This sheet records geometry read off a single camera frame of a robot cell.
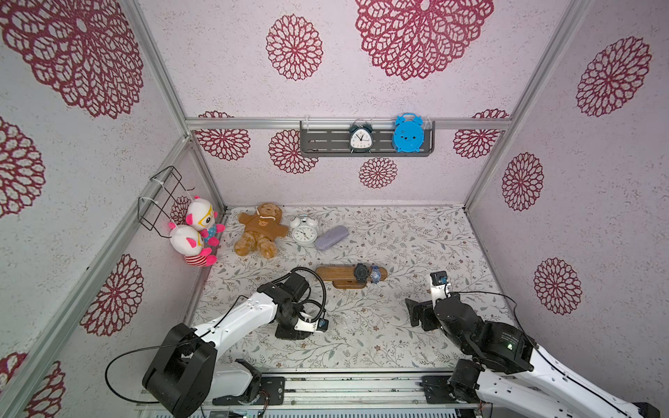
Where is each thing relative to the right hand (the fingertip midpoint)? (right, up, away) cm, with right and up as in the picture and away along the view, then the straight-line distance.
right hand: (417, 297), depth 72 cm
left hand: (-36, -12, +12) cm, 40 cm away
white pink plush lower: (-70, +15, +11) cm, 73 cm away
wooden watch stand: (-20, +3, +18) cm, 27 cm away
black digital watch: (-14, +4, +17) cm, 22 cm away
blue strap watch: (-9, +4, +15) cm, 18 cm away
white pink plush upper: (-71, +24, +20) cm, 77 cm away
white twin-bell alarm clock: (-35, +19, +30) cm, 50 cm away
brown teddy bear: (-52, +20, +31) cm, 63 cm away
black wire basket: (-76, +24, +4) cm, 80 cm away
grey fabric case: (-24, +16, +34) cm, 45 cm away
